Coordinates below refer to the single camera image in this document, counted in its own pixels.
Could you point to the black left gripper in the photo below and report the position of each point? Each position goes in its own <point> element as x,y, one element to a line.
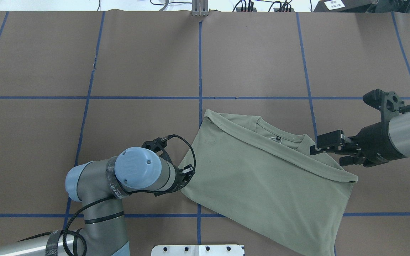
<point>177,179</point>

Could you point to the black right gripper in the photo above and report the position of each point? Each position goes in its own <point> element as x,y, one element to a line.
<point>374,144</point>

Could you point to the olive green long-sleeve shirt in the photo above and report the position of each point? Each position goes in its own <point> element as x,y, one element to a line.
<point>265,179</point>

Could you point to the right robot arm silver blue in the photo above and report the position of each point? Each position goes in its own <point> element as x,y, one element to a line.
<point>399,133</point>

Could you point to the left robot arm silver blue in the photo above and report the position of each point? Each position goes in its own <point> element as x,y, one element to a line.
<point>98,228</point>

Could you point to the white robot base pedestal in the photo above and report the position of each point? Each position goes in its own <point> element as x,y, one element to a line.
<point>199,250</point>

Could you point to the aluminium frame post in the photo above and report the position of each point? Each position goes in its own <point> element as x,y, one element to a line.
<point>200,7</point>

